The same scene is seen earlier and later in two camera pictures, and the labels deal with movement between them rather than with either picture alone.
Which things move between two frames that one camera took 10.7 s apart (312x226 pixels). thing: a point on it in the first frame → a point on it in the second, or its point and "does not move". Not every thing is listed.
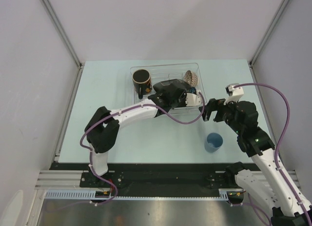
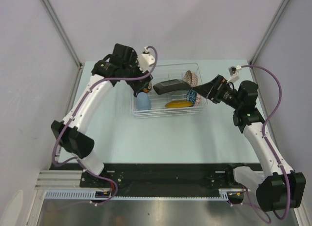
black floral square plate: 171,85 does not move
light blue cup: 213,142 → 143,102
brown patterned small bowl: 191,77 does not move
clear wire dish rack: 174,88 does not move
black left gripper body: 182,102 → 133,82
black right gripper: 216,105 → 208,89
